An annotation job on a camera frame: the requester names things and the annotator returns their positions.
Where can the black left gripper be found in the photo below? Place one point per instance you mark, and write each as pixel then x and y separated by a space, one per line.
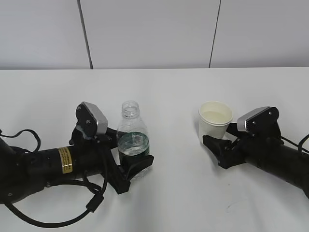
pixel 94 156

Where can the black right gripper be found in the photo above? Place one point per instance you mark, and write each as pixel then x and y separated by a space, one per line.
pixel 261 152

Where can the clear water bottle green label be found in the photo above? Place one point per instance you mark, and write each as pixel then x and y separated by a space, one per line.
pixel 136 141

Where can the white paper cup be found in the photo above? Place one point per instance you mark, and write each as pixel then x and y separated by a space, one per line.
pixel 214 118

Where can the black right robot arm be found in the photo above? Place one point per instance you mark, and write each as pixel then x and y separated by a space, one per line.
pixel 296 167

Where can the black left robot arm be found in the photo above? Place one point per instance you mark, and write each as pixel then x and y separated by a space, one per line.
pixel 24 172

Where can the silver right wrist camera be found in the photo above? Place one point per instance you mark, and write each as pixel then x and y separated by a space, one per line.
pixel 262 120

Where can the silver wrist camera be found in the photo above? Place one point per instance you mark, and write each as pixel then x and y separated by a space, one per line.
pixel 262 120
pixel 91 122

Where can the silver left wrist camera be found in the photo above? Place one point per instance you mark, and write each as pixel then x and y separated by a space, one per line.
pixel 91 122

